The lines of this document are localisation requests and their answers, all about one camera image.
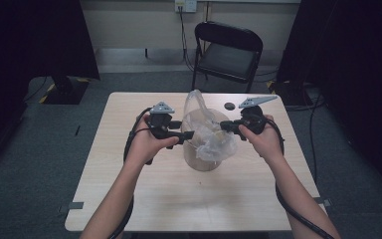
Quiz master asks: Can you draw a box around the black wall socket cable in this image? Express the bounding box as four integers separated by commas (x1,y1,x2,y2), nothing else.
177,5,197,73

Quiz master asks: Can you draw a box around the white wall socket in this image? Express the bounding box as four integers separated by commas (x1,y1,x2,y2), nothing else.
174,0,198,14

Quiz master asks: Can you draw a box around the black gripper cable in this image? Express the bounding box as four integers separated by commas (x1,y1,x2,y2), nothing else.
265,118,336,239
107,107,154,239

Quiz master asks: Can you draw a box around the person's left hand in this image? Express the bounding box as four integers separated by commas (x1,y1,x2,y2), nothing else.
124,114,180,167

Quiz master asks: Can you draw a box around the black stand base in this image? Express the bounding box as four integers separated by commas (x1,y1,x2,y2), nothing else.
39,74,92,106
267,79,313,108

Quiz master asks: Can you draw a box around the large black curtain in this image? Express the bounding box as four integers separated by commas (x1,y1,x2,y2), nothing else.
0,0,101,174
276,0,382,202

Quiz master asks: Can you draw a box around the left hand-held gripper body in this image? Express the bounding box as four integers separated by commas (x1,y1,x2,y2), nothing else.
146,101,176,139

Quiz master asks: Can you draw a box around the black folding chair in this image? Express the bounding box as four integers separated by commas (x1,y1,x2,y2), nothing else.
191,20,265,95

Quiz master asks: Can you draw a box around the transparent round bin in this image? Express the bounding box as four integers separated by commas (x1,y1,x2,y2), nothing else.
180,108,234,173

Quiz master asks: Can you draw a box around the clear smiley plastic bag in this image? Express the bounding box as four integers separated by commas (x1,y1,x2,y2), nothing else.
181,89,239,163

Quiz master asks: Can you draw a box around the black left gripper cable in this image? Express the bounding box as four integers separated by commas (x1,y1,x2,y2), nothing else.
107,107,154,239

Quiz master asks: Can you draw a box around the person's right hand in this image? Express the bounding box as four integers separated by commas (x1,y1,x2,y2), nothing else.
238,114,286,161

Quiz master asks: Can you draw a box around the black floor cable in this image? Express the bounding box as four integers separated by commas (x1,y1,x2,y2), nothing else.
285,84,326,185

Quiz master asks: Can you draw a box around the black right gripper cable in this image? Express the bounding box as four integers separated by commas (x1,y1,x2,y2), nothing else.
265,118,336,239

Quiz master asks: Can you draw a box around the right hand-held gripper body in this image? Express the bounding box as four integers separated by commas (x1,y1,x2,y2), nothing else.
238,95,279,136

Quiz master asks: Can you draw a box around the grey floor tape strip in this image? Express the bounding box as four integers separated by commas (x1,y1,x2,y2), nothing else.
59,201,85,214
313,197,332,208

